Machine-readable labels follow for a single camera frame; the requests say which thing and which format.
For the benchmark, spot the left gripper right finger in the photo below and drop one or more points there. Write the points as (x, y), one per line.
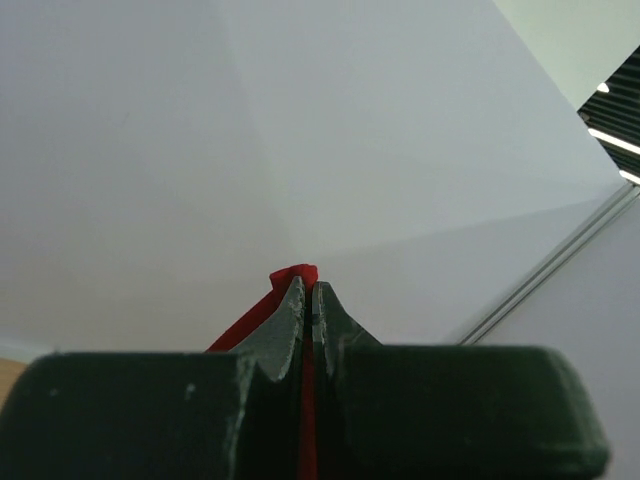
(446, 411)

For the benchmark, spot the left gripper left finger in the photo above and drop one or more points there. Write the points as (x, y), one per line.
(119, 416)

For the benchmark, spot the dark red t shirt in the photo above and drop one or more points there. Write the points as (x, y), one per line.
(267, 432)

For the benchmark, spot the right aluminium frame rail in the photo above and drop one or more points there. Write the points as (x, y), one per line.
(602, 218)

